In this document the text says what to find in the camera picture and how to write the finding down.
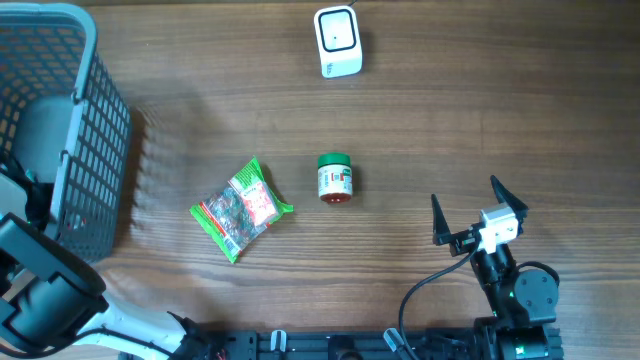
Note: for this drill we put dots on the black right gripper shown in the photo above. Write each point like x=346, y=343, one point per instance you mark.
x=465, y=239

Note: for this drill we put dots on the green lid spice jar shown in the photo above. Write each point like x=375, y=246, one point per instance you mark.
x=335, y=178

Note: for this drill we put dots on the green gummy candy bag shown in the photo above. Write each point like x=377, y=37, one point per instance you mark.
x=245, y=208

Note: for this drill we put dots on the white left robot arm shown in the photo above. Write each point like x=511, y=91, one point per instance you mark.
x=52, y=300

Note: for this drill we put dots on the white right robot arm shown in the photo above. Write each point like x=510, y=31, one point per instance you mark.
x=522, y=296

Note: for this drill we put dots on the white barcode scanner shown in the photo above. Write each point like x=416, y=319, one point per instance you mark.
x=338, y=41

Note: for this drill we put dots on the grey plastic mesh basket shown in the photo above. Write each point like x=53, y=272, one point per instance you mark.
x=64, y=121

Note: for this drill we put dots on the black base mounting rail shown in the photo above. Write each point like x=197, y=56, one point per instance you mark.
x=380, y=345

